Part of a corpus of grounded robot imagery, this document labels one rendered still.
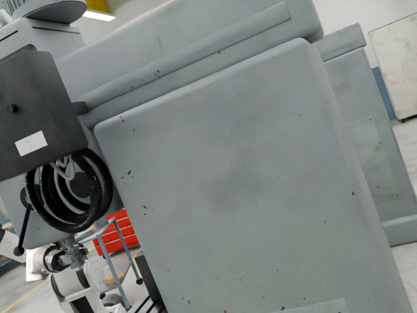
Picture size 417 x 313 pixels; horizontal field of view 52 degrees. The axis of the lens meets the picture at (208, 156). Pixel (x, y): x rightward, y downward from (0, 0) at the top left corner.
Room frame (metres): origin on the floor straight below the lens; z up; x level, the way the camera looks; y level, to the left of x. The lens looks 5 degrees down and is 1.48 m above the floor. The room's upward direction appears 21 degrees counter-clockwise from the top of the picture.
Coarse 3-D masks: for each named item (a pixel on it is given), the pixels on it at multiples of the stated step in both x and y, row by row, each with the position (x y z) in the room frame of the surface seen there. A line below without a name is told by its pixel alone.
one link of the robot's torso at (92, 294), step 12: (84, 264) 1.97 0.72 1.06; (96, 276) 2.02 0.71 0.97; (96, 288) 1.97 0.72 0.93; (60, 300) 1.97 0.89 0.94; (72, 300) 1.96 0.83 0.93; (84, 300) 2.00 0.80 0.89; (96, 300) 1.97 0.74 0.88; (72, 312) 1.96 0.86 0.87; (84, 312) 2.03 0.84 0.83; (96, 312) 1.98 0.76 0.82; (108, 312) 2.13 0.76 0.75
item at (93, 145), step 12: (84, 132) 1.10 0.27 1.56; (96, 144) 1.11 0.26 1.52; (84, 156) 1.10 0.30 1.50; (96, 168) 1.10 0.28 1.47; (108, 168) 1.12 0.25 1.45; (72, 180) 1.12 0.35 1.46; (84, 180) 1.11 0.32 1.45; (60, 192) 1.14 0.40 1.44; (72, 192) 1.13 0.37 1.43; (84, 192) 1.11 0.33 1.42; (120, 204) 1.11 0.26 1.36
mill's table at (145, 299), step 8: (144, 296) 1.70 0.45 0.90; (136, 304) 1.65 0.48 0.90; (144, 304) 1.61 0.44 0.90; (152, 304) 1.58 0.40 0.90; (160, 304) 1.55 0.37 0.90; (128, 312) 1.59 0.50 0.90; (136, 312) 1.58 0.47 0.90; (144, 312) 1.53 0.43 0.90; (152, 312) 1.50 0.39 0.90; (160, 312) 1.50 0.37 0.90
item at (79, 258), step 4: (72, 252) 1.28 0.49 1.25; (76, 252) 1.29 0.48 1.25; (80, 252) 1.30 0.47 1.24; (76, 256) 1.28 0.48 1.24; (80, 256) 1.29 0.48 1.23; (76, 260) 1.28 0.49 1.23; (80, 260) 1.29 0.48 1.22; (84, 260) 1.30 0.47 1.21; (72, 264) 1.28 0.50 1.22; (76, 264) 1.28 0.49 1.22; (80, 264) 1.28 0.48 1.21; (72, 268) 1.28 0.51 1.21
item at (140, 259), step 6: (138, 252) 1.66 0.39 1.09; (138, 258) 1.60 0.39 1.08; (144, 258) 1.60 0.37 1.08; (138, 264) 1.60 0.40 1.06; (144, 264) 1.60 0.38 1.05; (144, 270) 1.60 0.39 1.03; (150, 270) 1.60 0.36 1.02; (144, 276) 1.60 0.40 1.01; (150, 276) 1.60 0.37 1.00; (144, 282) 1.61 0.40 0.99; (150, 282) 1.60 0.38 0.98; (150, 288) 1.60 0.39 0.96; (156, 288) 1.60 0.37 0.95; (150, 294) 1.61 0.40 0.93; (156, 294) 1.60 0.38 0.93
